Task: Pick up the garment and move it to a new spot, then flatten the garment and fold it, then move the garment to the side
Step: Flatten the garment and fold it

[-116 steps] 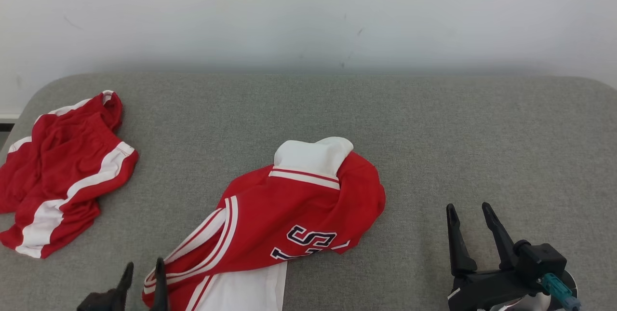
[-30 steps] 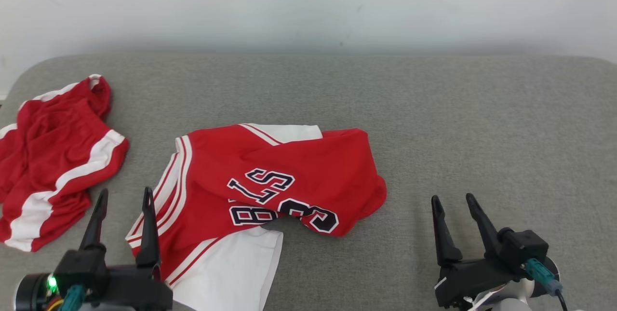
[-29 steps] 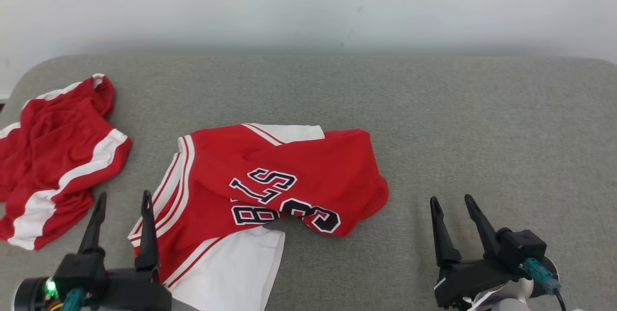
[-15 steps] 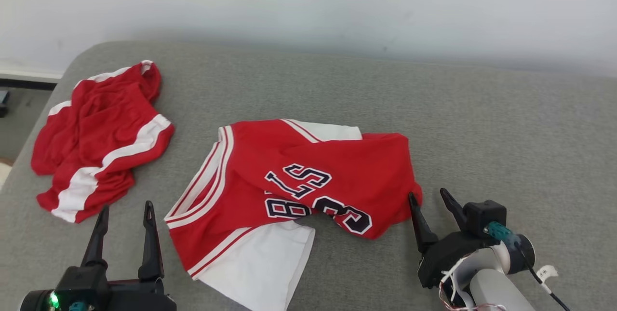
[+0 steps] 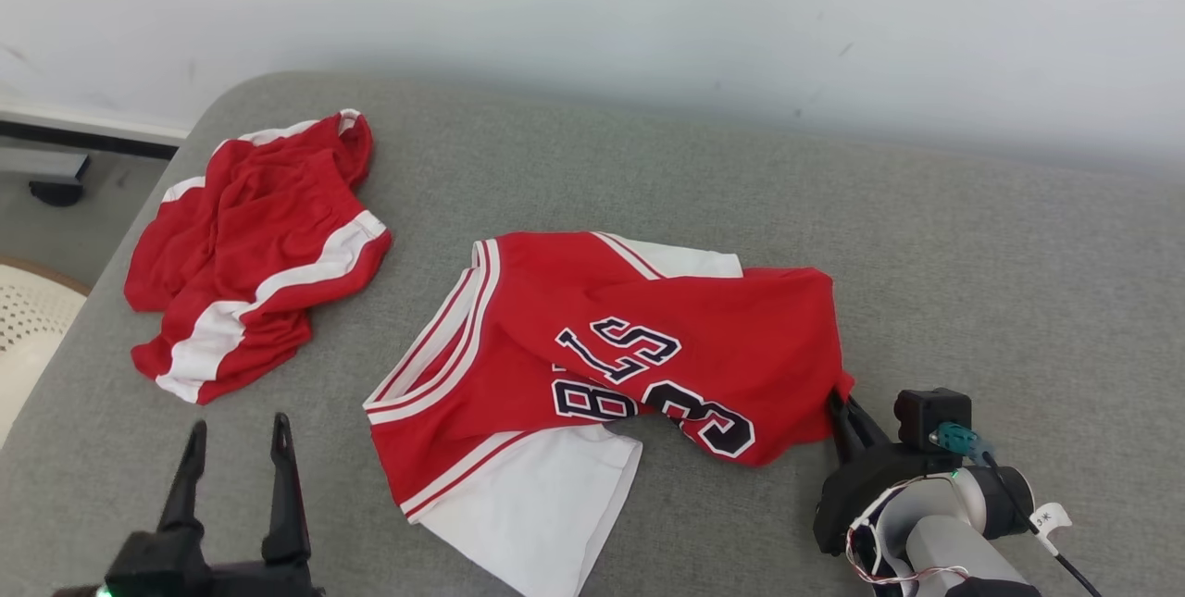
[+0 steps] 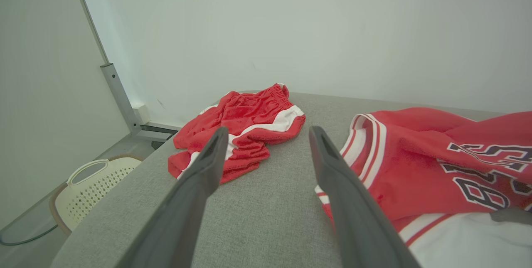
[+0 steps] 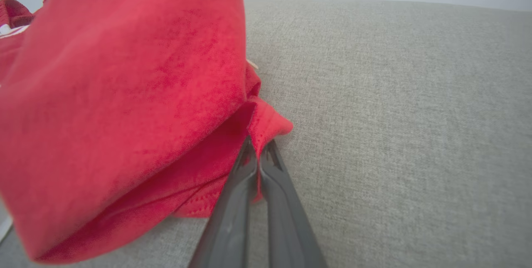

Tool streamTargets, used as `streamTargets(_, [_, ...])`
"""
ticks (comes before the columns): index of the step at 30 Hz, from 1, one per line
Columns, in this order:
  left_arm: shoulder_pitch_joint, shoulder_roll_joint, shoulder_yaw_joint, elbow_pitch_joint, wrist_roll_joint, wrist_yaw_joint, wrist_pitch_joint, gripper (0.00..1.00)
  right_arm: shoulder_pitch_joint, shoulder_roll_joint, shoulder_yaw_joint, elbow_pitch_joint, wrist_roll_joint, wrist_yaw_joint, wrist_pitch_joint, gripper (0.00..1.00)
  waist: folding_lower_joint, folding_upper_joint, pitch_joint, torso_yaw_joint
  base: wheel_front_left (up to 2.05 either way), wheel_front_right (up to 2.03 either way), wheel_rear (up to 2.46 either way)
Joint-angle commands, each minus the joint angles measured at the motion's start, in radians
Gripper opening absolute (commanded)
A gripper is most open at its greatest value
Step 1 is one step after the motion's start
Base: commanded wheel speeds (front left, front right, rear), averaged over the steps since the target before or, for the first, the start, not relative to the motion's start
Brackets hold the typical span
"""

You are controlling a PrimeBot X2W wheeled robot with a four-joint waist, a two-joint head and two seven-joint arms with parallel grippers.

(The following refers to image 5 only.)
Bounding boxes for grey black furniture base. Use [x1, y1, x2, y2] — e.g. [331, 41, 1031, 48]
[0, 147, 92, 208]

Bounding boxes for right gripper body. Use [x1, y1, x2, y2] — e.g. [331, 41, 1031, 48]
[815, 442, 962, 556]

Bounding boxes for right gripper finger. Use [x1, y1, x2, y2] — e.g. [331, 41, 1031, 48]
[827, 389, 862, 466]
[847, 396, 892, 455]

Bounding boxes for white perforated laundry basket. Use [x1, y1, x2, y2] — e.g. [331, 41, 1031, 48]
[0, 257, 92, 446]

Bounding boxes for red shorts with white stripes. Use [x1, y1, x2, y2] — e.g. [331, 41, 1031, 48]
[124, 109, 393, 405]

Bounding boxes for white cable label tag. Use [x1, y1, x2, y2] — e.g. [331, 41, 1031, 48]
[1029, 503, 1074, 557]

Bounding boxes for thin black camera cable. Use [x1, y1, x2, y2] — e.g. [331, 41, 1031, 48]
[979, 453, 1104, 597]

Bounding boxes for red white basketball jersey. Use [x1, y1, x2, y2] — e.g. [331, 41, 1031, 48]
[363, 230, 854, 597]

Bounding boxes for thin red white wires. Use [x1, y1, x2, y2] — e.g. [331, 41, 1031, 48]
[845, 475, 971, 589]

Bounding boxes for teal right camera connector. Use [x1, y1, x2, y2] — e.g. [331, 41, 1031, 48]
[930, 423, 984, 465]

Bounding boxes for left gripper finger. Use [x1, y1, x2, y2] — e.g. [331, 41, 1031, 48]
[262, 413, 312, 566]
[157, 420, 209, 533]

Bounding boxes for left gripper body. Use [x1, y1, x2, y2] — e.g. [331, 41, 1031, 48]
[206, 560, 325, 597]

